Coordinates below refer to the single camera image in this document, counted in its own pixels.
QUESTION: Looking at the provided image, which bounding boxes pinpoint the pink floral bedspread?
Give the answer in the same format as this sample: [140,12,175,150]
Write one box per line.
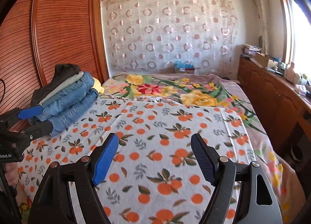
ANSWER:
[102,72,306,223]

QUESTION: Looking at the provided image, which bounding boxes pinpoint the blue item on box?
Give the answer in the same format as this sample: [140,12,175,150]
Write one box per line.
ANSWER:
[173,60,195,74]

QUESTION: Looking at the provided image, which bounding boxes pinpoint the dark grey pants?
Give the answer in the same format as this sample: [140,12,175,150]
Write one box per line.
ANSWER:
[31,64,81,107]

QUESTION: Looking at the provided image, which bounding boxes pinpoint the wooden slatted headboard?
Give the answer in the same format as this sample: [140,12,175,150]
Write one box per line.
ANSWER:
[1,0,109,113]

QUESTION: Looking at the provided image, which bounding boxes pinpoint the stack of papers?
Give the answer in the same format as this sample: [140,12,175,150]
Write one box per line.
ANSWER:
[241,44,262,58]

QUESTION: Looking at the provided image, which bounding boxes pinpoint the yellow plush toy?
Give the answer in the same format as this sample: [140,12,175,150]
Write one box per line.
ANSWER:
[92,77,104,95]

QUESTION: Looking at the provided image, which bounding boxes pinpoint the left hand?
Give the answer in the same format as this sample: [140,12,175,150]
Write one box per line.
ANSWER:
[5,162,19,187]

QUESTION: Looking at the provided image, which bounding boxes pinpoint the folded blue jeans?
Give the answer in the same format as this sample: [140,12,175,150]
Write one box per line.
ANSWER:
[28,71,99,125]
[44,88,99,137]

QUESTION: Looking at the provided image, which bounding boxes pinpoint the lower folded blue jeans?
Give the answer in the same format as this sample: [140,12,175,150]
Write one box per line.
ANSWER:
[44,88,99,137]

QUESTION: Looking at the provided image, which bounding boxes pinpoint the orange print white blanket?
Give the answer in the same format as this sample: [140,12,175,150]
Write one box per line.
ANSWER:
[18,99,255,223]

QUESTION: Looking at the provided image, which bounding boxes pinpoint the wooden sideboard cabinet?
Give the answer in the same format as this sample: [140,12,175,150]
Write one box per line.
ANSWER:
[237,56,311,171]

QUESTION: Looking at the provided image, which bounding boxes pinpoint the circle pattern sheer curtain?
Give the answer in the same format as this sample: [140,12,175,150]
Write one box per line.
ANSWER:
[102,0,238,77]

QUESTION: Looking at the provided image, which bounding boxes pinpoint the beige folded pants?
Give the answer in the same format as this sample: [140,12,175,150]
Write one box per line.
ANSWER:
[38,71,84,105]

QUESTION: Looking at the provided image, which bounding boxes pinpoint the cardboard box on cabinet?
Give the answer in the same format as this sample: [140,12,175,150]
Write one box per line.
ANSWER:
[255,52,278,69]

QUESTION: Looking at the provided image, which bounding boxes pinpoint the upper folded blue jeans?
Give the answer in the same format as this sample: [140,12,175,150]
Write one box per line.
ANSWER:
[28,71,99,125]

